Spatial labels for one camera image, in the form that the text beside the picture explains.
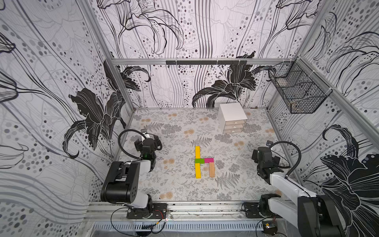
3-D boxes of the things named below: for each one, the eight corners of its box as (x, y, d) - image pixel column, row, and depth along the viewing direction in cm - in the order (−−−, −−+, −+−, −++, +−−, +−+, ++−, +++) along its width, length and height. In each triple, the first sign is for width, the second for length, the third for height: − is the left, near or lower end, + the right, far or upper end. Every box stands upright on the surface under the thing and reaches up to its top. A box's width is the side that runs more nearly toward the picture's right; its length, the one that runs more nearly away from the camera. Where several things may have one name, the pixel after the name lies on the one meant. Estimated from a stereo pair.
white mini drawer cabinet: (219, 133, 105) (222, 121, 94) (216, 106, 123) (218, 93, 112) (242, 133, 105) (247, 121, 94) (235, 106, 123) (239, 93, 112)
